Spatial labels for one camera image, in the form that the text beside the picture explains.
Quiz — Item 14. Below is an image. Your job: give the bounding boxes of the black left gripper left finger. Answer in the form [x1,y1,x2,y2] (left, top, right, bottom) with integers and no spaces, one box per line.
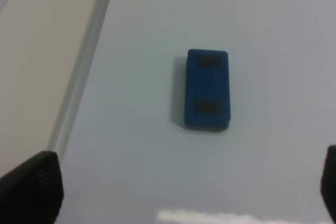
[1,151,64,223]

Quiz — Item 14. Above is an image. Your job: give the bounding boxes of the blue whiteboard eraser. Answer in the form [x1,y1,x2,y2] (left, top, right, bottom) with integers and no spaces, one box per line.
[184,49,231,132]

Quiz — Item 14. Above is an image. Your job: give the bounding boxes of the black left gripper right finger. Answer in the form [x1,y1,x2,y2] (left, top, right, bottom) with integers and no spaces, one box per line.
[320,145,336,223]

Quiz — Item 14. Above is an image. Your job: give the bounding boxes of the white whiteboard with aluminium frame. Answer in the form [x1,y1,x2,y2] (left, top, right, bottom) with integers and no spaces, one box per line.
[57,0,335,223]

